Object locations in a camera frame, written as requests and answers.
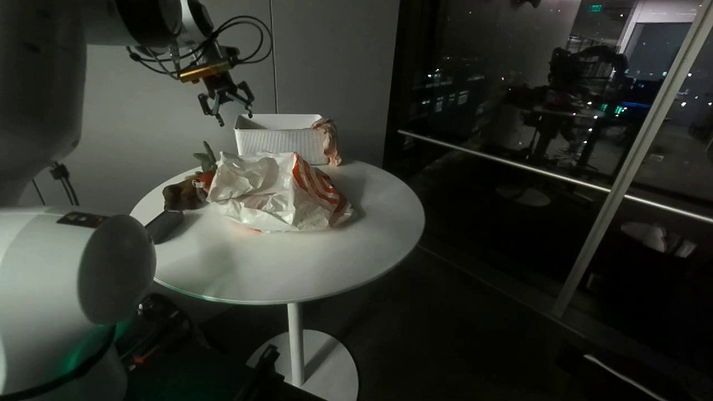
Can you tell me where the red-orange round fruit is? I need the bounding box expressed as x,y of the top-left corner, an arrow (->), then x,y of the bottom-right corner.
191,138 -> 224,192

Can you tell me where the white plastic bag orange print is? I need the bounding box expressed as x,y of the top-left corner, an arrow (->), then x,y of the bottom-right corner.
206,148 -> 357,234

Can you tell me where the pink beige plush toy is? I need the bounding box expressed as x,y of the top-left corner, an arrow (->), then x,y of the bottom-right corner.
310,116 -> 345,169

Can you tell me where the black power cable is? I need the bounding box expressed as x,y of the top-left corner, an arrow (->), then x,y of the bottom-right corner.
30,160 -> 82,208

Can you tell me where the grey window mullion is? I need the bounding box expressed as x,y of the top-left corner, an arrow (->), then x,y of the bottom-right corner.
550,0 -> 713,322

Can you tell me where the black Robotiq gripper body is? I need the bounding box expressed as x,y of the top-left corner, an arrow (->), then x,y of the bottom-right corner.
195,70 -> 241,105

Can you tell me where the grey horizontal window rail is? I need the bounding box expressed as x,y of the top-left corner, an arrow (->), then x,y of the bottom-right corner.
397,127 -> 713,225

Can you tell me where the white table pedestal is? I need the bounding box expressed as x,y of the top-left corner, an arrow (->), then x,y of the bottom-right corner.
248,300 -> 361,401

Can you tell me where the brown moose toy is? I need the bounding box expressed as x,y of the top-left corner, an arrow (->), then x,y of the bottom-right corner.
161,180 -> 211,211

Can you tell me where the yellow wrist camera box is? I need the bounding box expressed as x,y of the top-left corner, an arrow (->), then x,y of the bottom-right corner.
176,60 -> 235,81

